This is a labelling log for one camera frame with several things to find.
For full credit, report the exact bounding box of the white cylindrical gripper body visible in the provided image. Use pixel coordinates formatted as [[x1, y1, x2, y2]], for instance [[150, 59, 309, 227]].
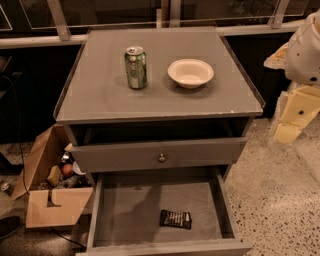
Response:
[[281, 86, 320, 129]]

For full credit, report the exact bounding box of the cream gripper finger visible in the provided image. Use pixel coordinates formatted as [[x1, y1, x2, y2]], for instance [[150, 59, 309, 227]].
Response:
[[263, 43, 288, 69], [274, 123, 301, 144]]

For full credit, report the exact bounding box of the black rxbar chocolate wrapper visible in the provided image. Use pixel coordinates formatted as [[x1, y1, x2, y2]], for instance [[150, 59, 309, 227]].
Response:
[[159, 209, 192, 230]]

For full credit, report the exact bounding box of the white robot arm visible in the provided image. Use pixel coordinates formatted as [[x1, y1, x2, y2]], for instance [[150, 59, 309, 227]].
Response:
[[264, 10, 320, 144]]

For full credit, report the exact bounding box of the grey top drawer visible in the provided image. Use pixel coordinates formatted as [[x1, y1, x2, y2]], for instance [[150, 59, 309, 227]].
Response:
[[70, 137, 247, 173]]

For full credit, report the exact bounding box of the round metal drawer knob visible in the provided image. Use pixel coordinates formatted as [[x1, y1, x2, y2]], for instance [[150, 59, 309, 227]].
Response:
[[158, 153, 167, 163]]

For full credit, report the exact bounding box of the grey drawer cabinet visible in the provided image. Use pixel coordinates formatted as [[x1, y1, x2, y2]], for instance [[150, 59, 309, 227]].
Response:
[[53, 27, 266, 256]]

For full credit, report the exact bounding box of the grey open middle drawer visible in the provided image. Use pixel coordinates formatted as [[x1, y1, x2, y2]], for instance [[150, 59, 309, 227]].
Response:
[[76, 167, 252, 256]]

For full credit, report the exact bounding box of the green soda can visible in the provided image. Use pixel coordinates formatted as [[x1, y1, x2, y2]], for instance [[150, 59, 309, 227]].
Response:
[[124, 46, 147, 89]]

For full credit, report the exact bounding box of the orange round fruit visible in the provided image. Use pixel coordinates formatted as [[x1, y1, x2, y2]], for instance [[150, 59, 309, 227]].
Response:
[[61, 164, 73, 177]]

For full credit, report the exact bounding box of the yellow sponge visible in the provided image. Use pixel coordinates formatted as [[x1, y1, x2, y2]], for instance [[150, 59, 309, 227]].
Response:
[[47, 166, 61, 187]]

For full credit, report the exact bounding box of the brown cardboard box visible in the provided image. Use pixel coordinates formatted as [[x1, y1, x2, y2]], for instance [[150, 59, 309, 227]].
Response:
[[11, 125, 94, 228]]

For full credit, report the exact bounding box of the metal railing frame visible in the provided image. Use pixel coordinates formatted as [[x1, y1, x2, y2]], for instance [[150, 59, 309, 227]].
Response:
[[0, 0, 320, 48]]

